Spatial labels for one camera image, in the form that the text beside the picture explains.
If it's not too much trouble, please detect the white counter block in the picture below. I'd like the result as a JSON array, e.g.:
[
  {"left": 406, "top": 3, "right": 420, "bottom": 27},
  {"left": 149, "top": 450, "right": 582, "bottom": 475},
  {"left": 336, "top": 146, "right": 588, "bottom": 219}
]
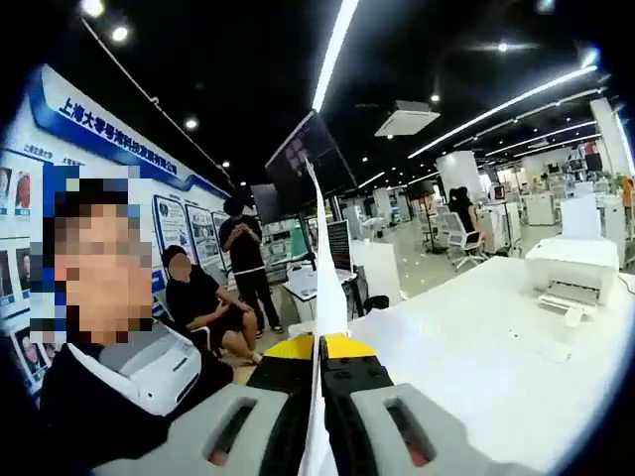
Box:
[{"left": 349, "top": 239, "right": 402, "bottom": 304}]

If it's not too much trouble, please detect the small dark screen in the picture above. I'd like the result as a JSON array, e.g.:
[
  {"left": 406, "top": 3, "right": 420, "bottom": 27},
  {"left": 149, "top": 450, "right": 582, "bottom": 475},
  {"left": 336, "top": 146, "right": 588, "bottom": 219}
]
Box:
[{"left": 250, "top": 182, "right": 285, "bottom": 225}]

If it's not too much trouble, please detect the white office chair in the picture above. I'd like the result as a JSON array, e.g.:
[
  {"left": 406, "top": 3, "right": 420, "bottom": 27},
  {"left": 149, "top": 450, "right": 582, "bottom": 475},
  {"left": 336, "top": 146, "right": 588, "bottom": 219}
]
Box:
[{"left": 444, "top": 212, "right": 491, "bottom": 273}]

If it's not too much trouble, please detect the ceiling air vent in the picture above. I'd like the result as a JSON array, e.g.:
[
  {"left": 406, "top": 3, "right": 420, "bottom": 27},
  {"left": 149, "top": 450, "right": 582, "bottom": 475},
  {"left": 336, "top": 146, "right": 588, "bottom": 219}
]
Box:
[{"left": 374, "top": 99, "right": 442, "bottom": 139}]

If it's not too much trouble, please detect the blue framed wall poster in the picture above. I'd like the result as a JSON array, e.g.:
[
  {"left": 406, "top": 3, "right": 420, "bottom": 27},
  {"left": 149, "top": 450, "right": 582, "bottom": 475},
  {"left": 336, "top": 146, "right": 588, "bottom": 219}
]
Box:
[{"left": 0, "top": 62, "right": 234, "bottom": 398}]

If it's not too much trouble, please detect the white side desk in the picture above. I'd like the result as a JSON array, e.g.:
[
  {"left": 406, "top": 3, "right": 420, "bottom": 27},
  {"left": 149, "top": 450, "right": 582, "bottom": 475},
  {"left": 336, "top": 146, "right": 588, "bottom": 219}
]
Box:
[{"left": 281, "top": 267, "right": 319, "bottom": 324}]

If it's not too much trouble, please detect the black sign board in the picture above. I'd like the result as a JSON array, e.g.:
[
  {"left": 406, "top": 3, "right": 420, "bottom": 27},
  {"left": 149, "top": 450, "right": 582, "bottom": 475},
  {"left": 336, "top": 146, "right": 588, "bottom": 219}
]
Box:
[{"left": 325, "top": 219, "right": 354, "bottom": 273}]

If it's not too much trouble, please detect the white worn device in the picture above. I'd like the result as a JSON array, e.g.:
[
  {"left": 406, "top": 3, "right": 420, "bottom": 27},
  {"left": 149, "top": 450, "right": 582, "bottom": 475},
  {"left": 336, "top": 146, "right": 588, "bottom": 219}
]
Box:
[{"left": 66, "top": 324, "right": 203, "bottom": 418}]

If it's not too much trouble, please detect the printer feed paper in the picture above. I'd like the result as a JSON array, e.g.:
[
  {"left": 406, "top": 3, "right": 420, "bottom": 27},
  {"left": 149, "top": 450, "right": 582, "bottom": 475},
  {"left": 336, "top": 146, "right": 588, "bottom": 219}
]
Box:
[{"left": 559, "top": 195, "right": 605, "bottom": 240}]

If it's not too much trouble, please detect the large black monitor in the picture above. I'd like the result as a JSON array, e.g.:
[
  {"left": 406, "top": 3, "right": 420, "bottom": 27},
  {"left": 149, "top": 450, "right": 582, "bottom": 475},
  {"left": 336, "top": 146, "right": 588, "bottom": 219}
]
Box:
[{"left": 264, "top": 110, "right": 359, "bottom": 200}]

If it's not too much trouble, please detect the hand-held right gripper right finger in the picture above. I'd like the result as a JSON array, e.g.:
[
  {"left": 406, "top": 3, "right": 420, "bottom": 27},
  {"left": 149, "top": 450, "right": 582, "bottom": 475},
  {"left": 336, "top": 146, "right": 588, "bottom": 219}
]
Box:
[{"left": 319, "top": 332, "right": 502, "bottom": 476}]

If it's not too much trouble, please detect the white printer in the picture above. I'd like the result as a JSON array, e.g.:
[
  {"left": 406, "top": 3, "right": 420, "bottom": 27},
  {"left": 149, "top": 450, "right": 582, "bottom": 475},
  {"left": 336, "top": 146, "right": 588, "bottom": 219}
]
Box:
[{"left": 524, "top": 236, "right": 621, "bottom": 327}]

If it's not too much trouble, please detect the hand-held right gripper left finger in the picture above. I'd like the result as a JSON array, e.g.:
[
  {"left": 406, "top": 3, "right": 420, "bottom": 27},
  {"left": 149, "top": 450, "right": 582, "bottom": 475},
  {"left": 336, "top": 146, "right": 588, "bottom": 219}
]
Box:
[{"left": 168, "top": 332, "right": 318, "bottom": 476}]

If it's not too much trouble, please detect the stack of white printing papers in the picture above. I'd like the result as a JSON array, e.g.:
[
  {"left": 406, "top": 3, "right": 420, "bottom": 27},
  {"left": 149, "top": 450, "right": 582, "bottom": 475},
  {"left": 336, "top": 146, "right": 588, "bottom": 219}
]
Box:
[{"left": 296, "top": 156, "right": 352, "bottom": 476}]

